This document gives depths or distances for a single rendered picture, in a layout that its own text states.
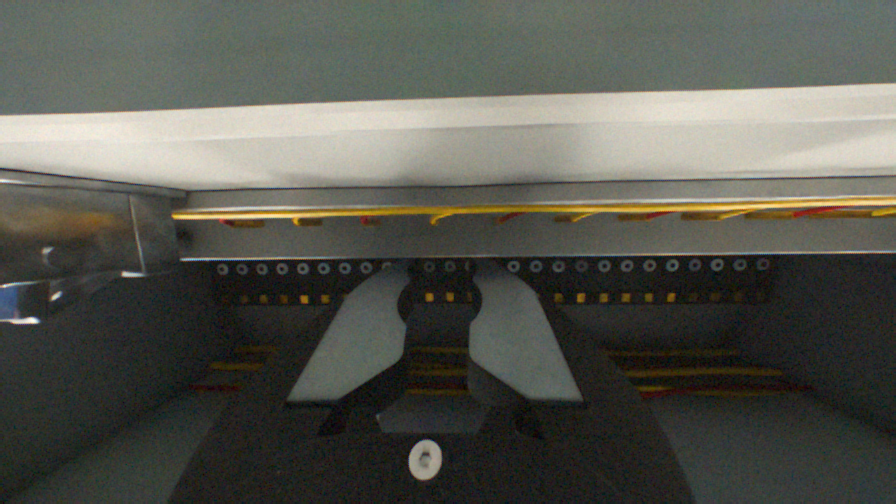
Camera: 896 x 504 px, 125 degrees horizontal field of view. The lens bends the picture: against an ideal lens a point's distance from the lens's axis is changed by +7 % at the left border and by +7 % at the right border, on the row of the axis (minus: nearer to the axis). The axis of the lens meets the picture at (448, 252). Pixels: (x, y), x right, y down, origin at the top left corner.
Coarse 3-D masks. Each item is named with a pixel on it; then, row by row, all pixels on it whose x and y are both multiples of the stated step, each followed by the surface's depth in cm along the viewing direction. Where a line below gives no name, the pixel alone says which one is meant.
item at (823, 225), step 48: (192, 240) 8; (240, 240) 8; (288, 240) 8; (336, 240) 8; (384, 240) 8; (432, 240) 8; (480, 240) 8; (528, 240) 8; (576, 240) 8; (624, 240) 8; (672, 240) 8; (720, 240) 8; (768, 240) 8; (816, 240) 8; (864, 240) 8
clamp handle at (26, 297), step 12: (0, 288) 5; (12, 288) 5; (24, 288) 5; (36, 288) 5; (48, 288) 5; (0, 300) 5; (12, 300) 5; (24, 300) 5; (36, 300) 5; (48, 300) 5; (0, 312) 5; (12, 312) 5; (24, 312) 5; (36, 312) 5
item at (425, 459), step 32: (352, 416) 5; (512, 416) 5; (320, 448) 4; (352, 448) 4; (384, 448) 4; (416, 448) 4; (448, 448) 4; (480, 448) 4; (512, 448) 4; (544, 448) 4; (256, 480) 4; (288, 480) 4; (320, 480) 4; (352, 480) 4; (384, 480) 4; (416, 480) 4; (448, 480) 4; (480, 480) 4; (512, 480) 4; (544, 480) 4; (576, 480) 4
